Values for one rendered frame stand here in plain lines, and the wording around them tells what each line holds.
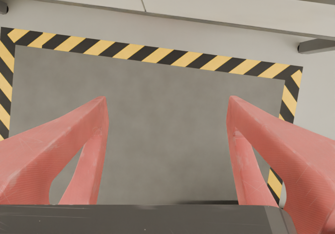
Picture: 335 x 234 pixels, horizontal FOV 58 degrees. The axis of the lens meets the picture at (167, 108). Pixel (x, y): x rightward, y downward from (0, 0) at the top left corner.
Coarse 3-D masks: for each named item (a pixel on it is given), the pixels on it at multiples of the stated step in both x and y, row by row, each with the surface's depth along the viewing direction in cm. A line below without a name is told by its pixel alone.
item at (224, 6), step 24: (144, 0) 63; (168, 0) 60; (192, 0) 58; (216, 0) 56; (240, 0) 54; (264, 0) 52; (288, 0) 50; (264, 24) 71; (288, 24) 68; (312, 24) 65
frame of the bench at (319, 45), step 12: (0, 0) 108; (36, 0) 78; (48, 0) 76; (60, 0) 75; (0, 12) 110; (132, 12) 77; (144, 12) 75; (216, 24) 79; (228, 24) 76; (240, 24) 75; (312, 36) 78; (324, 36) 76; (300, 48) 112; (312, 48) 103; (324, 48) 95
